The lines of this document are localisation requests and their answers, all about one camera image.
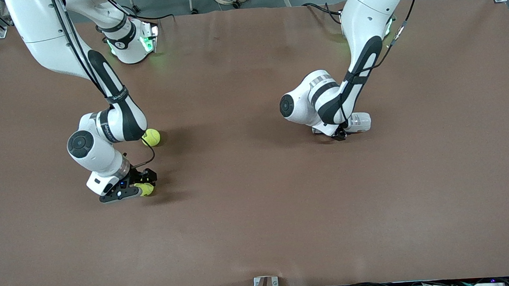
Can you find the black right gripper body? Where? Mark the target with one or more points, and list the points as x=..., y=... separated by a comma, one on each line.
x=138, y=175

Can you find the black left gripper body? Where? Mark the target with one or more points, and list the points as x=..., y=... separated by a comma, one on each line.
x=339, y=134

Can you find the brown table cover mat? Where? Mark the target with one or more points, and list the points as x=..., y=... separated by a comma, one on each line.
x=258, y=204

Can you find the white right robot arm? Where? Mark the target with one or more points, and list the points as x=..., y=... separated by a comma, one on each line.
x=91, y=148

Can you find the white blue tennis ball can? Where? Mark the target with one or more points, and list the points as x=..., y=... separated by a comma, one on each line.
x=361, y=122

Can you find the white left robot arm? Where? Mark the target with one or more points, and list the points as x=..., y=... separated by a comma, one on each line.
x=361, y=17

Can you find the yellow tennis ball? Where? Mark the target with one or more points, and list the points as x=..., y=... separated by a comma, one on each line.
x=147, y=190
x=153, y=138

